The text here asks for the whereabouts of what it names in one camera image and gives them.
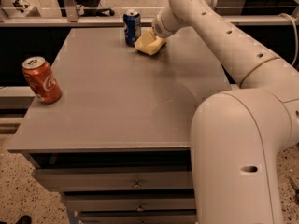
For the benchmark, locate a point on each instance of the yellow sponge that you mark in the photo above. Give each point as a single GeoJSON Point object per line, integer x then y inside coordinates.
{"type": "Point", "coordinates": [149, 43]}

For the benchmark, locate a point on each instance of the blue pepsi can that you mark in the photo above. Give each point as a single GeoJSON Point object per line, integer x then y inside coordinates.
{"type": "Point", "coordinates": [132, 26]}

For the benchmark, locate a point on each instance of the metal window railing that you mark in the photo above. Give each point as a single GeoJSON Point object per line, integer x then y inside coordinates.
{"type": "Point", "coordinates": [32, 14]}

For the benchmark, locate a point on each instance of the grey drawer cabinet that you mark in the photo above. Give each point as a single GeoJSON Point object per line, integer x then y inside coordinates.
{"type": "Point", "coordinates": [116, 146]}

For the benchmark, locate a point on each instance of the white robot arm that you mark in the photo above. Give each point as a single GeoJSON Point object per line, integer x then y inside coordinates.
{"type": "Point", "coordinates": [236, 135]}

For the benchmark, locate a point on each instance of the red coca-cola can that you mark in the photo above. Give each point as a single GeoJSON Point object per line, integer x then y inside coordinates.
{"type": "Point", "coordinates": [38, 74]}

